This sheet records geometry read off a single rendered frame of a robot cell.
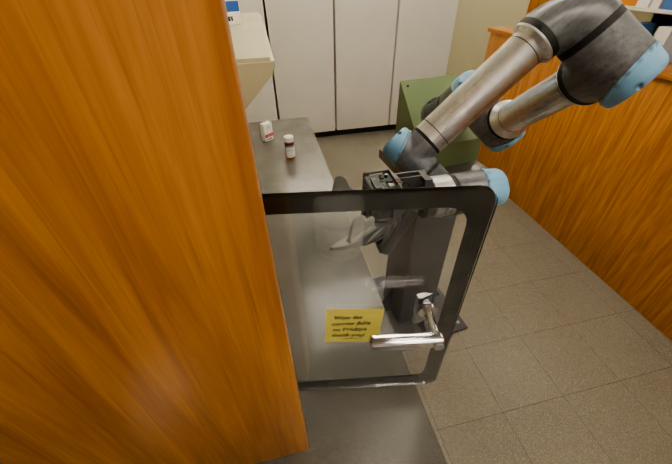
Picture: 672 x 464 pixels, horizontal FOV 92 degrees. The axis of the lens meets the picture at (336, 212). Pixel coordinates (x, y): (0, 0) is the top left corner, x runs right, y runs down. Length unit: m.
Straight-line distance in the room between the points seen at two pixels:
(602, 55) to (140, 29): 0.73
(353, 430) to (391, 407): 0.08
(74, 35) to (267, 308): 0.23
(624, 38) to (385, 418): 0.77
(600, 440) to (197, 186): 1.88
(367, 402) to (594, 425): 1.41
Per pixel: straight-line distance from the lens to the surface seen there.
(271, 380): 0.43
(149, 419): 0.48
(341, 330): 0.48
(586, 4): 0.80
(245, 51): 0.31
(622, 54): 0.80
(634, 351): 2.31
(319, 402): 0.68
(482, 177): 0.65
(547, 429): 1.86
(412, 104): 1.27
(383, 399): 0.68
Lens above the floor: 1.57
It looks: 37 degrees down
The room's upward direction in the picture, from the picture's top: 1 degrees counter-clockwise
